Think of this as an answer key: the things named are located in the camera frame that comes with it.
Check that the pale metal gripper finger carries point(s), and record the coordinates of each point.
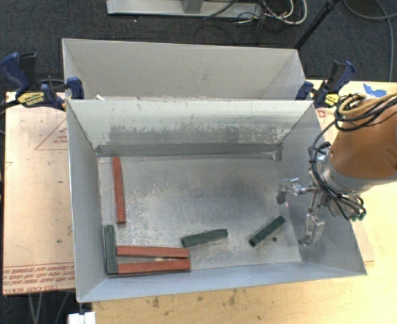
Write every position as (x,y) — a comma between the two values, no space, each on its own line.
(291,188)
(313,229)

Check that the dark green flat block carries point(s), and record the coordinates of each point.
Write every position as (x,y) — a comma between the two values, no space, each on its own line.
(110,250)
(204,237)
(267,231)

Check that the grey metal bin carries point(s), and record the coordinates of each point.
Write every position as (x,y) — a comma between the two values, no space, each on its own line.
(185,194)

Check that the red-brown flat block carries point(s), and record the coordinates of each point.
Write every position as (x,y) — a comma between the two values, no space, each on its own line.
(151,251)
(119,191)
(154,266)

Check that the brown cardboard board, red print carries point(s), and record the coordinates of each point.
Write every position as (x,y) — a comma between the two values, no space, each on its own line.
(36,194)

